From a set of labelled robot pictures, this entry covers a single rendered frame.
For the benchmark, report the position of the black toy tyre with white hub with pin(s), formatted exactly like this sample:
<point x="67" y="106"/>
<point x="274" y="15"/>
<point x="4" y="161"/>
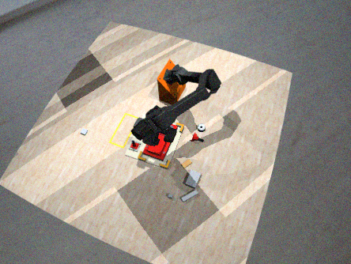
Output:
<point x="201" y="127"/>

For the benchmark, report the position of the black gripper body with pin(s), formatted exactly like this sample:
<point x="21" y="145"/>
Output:
<point x="170" y="133"/>

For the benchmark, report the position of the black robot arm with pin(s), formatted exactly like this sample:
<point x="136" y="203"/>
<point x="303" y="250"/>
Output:
<point x="163" y="117"/>

